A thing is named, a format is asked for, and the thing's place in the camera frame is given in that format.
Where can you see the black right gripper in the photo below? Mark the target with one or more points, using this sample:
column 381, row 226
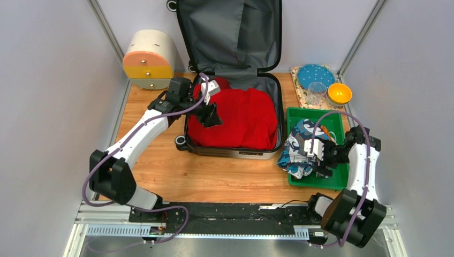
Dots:
column 320, row 168

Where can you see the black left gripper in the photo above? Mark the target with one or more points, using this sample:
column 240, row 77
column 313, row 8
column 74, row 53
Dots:
column 209, row 117

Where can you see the red garment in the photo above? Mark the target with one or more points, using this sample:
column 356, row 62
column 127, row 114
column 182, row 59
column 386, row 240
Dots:
column 248, row 119

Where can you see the blue orange patterned shorts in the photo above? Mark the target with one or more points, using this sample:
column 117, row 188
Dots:
column 293, row 159

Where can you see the astronaut print suitcase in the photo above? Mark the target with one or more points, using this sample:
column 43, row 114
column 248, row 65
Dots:
column 240, row 41

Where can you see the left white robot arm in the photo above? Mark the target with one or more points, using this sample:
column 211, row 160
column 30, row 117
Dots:
column 111, row 170

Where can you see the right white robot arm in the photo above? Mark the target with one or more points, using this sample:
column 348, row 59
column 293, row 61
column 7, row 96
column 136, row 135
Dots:
column 355, row 214

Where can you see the green plastic tray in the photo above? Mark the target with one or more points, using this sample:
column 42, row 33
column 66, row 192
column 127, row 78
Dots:
column 334, row 124

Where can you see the floral placemat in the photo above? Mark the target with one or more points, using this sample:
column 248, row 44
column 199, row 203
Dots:
column 302, row 94

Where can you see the orange bowl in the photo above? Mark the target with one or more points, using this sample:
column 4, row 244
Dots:
column 339, row 94

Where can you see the clear plastic cup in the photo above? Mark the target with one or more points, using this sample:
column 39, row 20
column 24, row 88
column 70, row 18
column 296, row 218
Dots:
column 315, row 93

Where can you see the cream mini drawer cabinet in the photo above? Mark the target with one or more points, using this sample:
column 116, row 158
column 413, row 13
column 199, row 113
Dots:
column 150, row 59

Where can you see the teal dotted plate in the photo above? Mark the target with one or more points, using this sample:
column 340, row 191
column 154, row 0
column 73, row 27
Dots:
column 310, row 73

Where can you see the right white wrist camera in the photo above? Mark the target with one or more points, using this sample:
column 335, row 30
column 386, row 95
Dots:
column 314, row 149

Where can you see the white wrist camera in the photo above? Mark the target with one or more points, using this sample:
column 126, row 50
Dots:
column 314, row 149
column 209, row 89

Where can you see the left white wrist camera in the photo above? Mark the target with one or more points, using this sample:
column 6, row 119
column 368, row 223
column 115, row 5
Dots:
column 209, row 89

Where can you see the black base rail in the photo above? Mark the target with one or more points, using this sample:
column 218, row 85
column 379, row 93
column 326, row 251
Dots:
column 239, row 219

